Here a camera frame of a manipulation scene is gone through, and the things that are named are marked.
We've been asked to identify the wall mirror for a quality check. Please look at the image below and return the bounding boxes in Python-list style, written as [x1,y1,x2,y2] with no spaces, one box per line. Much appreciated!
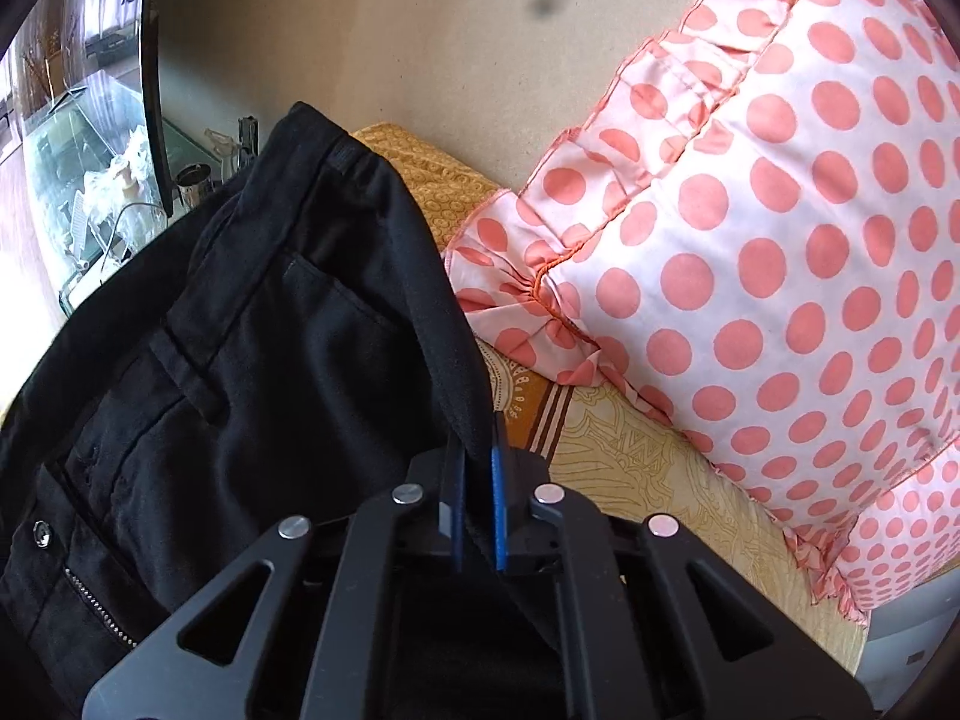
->
[5,0,172,221]

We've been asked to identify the black pants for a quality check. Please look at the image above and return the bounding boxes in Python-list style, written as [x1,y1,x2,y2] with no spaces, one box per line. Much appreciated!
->
[2,104,493,718]

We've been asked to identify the glass side table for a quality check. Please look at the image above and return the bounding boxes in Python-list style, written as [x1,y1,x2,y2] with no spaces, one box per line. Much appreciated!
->
[26,107,259,316]

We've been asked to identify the yellow patterned bedspread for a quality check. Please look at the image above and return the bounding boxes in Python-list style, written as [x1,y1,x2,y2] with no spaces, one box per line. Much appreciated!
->
[351,120,872,676]

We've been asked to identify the left pink polka dot pillow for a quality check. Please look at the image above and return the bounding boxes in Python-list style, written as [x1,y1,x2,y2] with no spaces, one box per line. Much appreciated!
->
[444,0,958,621]

